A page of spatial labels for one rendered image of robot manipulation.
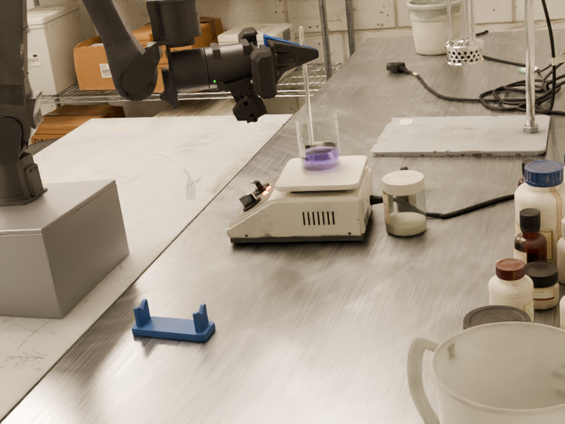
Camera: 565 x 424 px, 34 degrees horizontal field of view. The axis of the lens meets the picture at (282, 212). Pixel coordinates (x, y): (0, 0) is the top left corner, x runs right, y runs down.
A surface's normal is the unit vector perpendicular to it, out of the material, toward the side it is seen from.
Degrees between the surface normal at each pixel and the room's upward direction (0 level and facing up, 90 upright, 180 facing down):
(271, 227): 90
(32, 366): 0
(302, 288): 0
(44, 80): 92
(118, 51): 57
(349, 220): 90
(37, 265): 90
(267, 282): 0
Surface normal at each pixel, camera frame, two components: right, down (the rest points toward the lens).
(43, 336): -0.11, -0.92
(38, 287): -0.29, 0.39
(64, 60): 0.96, 0.04
